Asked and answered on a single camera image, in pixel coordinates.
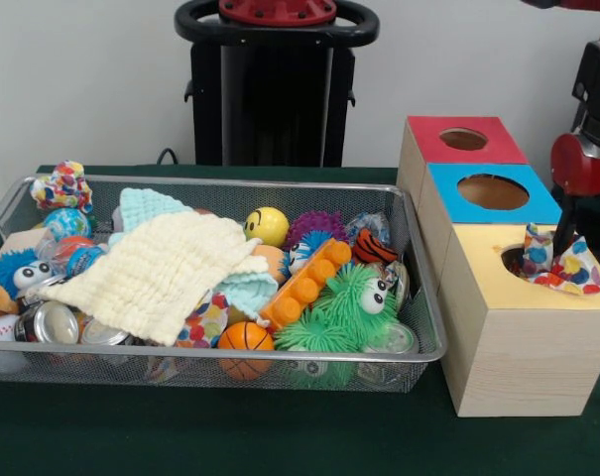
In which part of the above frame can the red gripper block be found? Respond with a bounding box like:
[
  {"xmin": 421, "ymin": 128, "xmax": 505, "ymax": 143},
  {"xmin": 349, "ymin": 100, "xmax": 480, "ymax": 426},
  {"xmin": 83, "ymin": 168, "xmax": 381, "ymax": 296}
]
[{"xmin": 549, "ymin": 132, "xmax": 600, "ymax": 259}]

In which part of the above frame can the wooden three-hole box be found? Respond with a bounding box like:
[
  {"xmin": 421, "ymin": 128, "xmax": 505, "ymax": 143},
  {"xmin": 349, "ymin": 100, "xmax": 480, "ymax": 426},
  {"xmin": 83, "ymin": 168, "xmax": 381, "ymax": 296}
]
[{"xmin": 396, "ymin": 115, "xmax": 600, "ymax": 418}]

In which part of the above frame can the silver mesh bin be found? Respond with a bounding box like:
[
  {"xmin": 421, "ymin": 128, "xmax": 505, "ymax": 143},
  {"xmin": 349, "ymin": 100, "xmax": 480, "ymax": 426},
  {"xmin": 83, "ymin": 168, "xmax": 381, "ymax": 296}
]
[{"xmin": 0, "ymin": 173, "xmax": 449, "ymax": 396}]

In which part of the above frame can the tiger plush toy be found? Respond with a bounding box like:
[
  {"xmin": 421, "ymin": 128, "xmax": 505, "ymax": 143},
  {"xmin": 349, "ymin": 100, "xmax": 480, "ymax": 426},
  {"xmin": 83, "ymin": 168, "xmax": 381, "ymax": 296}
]
[{"xmin": 351, "ymin": 226, "xmax": 400, "ymax": 267}]

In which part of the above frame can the green spiky puffer toy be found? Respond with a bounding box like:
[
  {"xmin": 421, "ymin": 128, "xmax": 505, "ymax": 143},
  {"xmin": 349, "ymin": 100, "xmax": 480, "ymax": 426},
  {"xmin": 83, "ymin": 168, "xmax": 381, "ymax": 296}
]
[{"xmin": 274, "ymin": 262, "xmax": 405, "ymax": 354}]

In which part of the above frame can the orange plastic toy brick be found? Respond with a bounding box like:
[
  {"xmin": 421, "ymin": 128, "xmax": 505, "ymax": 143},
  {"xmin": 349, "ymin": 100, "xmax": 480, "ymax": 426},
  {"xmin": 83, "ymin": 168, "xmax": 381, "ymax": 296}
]
[{"xmin": 259, "ymin": 237, "xmax": 353, "ymax": 331}]

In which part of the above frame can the yellow smiley ball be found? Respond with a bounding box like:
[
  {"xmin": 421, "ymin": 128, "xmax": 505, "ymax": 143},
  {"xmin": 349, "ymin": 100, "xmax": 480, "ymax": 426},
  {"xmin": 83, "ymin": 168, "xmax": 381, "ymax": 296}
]
[{"xmin": 243, "ymin": 206, "xmax": 291, "ymax": 249}]

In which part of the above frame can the orange toy basketball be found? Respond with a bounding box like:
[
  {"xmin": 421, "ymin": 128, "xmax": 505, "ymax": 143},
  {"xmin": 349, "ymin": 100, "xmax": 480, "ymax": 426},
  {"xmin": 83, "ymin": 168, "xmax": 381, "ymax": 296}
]
[{"xmin": 218, "ymin": 320, "xmax": 276, "ymax": 382}]

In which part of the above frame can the cream yellow cloth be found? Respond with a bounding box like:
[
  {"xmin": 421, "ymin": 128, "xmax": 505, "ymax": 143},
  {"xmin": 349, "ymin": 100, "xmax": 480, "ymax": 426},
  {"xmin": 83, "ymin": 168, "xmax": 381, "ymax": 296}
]
[{"xmin": 34, "ymin": 211, "xmax": 271, "ymax": 348}]

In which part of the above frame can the light blue cloth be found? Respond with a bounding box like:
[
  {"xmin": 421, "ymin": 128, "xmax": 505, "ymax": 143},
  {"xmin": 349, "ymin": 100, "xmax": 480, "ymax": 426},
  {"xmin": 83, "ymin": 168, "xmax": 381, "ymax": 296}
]
[{"xmin": 108, "ymin": 186, "xmax": 281, "ymax": 318}]

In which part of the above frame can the blue globe ball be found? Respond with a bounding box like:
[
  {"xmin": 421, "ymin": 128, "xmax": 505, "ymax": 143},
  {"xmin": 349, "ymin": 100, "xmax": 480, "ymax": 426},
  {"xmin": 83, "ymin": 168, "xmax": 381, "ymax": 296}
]
[{"xmin": 44, "ymin": 207, "xmax": 92, "ymax": 243}]

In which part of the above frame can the knotted polka dot cloth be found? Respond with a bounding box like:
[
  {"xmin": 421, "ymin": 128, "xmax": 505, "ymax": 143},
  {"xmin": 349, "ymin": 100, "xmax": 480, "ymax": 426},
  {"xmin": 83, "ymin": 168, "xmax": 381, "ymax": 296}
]
[{"xmin": 30, "ymin": 160, "xmax": 95, "ymax": 215}]

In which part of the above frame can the large blue spiky puffer toy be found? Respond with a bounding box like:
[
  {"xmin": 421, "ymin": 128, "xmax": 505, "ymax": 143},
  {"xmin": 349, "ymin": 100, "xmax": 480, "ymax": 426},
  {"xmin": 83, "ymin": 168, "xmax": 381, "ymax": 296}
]
[{"xmin": 0, "ymin": 247, "xmax": 56, "ymax": 301}]

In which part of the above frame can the robot pedestal with red flange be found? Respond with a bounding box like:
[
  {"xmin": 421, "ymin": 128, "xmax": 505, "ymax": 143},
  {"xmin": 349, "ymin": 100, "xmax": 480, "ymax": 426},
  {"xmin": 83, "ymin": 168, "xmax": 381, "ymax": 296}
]
[{"xmin": 174, "ymin": 0, "xmax": 381, "ymax": 168}]

